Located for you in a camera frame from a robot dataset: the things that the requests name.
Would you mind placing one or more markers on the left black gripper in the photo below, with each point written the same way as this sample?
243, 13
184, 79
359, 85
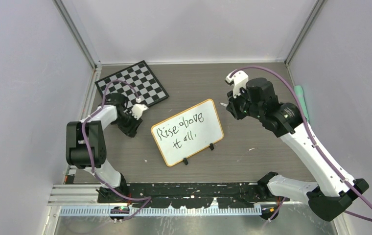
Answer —
130, 130

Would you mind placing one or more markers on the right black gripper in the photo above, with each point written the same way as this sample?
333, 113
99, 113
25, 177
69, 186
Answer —
233, 103

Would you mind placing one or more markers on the yellow framed whiteboard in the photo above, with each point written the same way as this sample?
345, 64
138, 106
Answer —
188, 132

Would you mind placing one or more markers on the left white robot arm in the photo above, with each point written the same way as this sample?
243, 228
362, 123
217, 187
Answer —
85, 141

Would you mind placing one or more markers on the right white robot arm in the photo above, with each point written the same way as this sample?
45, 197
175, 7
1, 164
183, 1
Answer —
328, 197

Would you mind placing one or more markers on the black white checkerboard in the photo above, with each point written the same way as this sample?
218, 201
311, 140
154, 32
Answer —
130, 81

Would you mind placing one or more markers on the mint green microphone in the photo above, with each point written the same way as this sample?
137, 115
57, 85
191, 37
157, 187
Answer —
300, 95

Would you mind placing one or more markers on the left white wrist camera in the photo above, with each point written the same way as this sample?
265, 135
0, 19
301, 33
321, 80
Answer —
137, 110

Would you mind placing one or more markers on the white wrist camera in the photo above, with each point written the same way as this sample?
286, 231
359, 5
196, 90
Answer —
137, 110
238, 80

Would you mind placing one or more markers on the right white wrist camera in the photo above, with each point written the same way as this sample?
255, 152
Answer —
238, 80

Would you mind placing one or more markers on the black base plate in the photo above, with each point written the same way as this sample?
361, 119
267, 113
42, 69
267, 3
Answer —
200, 195

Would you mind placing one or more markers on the aluminium frame rail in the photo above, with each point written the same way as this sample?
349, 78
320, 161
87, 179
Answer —
95, 200

